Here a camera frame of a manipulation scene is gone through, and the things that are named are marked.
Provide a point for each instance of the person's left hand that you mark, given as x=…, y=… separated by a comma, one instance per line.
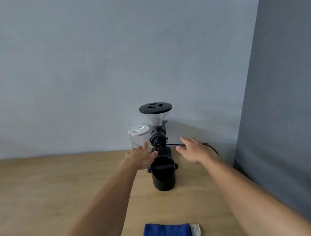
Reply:
x=139, y=158

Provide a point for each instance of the person's right hand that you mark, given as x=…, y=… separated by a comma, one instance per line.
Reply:
x=195, y=150

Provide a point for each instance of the black knock box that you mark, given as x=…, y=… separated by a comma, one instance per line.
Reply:
x=164, y=178

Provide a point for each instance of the blue cloth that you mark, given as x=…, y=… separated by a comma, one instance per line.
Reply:
x=167, y=230

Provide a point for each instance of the person's left forearm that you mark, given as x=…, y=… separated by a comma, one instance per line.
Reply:
x=109, y=201

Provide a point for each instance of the person's right forearm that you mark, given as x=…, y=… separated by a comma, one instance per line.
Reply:
x=247, y=199

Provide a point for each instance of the clear jar with white lid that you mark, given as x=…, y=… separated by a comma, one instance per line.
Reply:
x=137, y=136

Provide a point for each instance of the black coffee grinder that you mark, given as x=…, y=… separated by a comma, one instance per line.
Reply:
x=158, y=139

